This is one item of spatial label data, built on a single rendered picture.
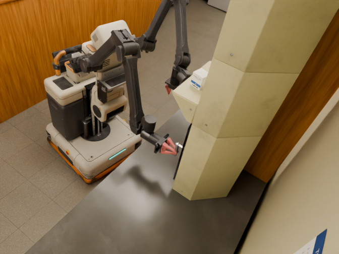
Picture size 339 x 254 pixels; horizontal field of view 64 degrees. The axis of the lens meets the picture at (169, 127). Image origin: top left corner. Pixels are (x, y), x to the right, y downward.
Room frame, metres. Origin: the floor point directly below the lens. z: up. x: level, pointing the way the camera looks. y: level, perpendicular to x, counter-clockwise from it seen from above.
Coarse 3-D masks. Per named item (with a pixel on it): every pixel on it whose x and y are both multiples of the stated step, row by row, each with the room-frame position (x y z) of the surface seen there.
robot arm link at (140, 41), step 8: (168, 0) 1.63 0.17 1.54; (160, 8) 1.64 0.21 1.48; (168, 8) 1.64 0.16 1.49; (160, 16) 1.62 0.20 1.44; (152, 24) 1.62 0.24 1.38; (160, 24) 1.63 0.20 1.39; (152, 32) 1.60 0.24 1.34; (144, 40) 1.58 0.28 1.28; (152, 40) 1.60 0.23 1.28; (144, 48) 1.56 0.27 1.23; (152, 48) 1.60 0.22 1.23
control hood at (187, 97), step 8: (208, 64) 1.07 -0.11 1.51; (176, 88) 0.85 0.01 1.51; (184, 88) 0.86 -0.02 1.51; (192, 88) 0.87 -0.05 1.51; (176, 96) 0.81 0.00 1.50; (184, 96) 0.81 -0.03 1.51; (192, 96) 0.82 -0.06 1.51; (200, 96) 0.83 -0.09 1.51; (184, 104) 0.80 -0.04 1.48; (192, 104) 0.78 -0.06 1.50; (184, 112) 0.79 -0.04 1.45; (192, 112) 0.78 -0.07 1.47; (192, 120) 0.78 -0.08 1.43
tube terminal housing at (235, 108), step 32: (224, 64) 0.76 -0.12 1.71; (224, 96) 0.74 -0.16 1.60; (256, 96) 0.76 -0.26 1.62; (192, 128) 0.77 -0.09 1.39; (224, 128) 0.73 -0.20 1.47; (256, 128) 0.78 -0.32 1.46; (192, 160) 0.75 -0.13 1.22; (224, 160) 0.76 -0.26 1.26; (192, 192) 0.73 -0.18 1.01; (224, 192) 0.79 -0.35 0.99
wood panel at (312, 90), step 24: (336, 24) 1.00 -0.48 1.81; (336, 48) 0.98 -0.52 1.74; (312, 72) 0.99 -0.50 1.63; (336, 72) 0.96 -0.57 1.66; (288, 96) 1.00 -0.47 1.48; (312, 96) 0.97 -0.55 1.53; (288, 120) 0.98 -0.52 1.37; (312, 120) 0.95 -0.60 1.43; (264, 144) 0.99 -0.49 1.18; (288, 144) 0.96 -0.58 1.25; (264, 168) 0.97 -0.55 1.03
